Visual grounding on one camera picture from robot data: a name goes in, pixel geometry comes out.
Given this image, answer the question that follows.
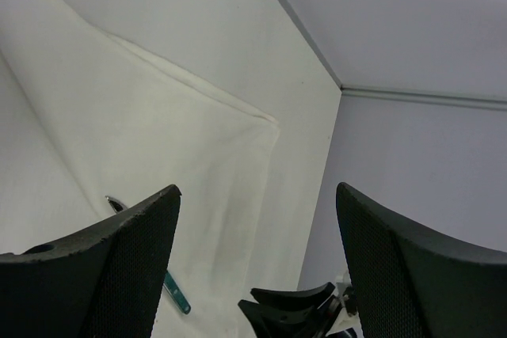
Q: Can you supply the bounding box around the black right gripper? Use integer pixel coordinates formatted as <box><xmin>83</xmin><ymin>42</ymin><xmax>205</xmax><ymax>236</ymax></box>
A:
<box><xmin>238</xmin><ymin>272</ymin><xmax>360</xmax><ymax>338</ymax></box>

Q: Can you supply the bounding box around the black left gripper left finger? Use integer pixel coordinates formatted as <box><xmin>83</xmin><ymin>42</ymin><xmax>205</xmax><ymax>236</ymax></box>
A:
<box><xmin>1</xmin><ymin>184</ymin><xmax>181</xmax><ymax>337</ymax></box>

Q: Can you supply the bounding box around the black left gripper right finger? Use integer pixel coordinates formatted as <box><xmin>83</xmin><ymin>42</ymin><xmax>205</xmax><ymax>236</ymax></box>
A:
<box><xmin>336</xmin><ymin>183</ymin><xmax>506</xmax><ymax>337</ymax></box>

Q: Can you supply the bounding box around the knife with teal handle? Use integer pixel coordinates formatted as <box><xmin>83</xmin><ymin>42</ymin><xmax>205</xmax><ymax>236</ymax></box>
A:
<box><xmin>105</xmin><ymin>196</ymin><xmax>192</xmax><ymax>315</ymax></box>

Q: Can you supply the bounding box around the white cloth napkin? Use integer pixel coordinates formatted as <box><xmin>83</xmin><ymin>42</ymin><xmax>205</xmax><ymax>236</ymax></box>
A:
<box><xmin>0</xmin><ymin>0</ymin><xmax>318</xmax><ymax>338</ymax></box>

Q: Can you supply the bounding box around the aluminium back frame rail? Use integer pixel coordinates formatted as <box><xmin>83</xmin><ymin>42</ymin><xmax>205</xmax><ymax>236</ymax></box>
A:
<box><xmin>340</xmin><ymin>85</ymin><xmax>506</xmax><ymax>112</ymax></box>

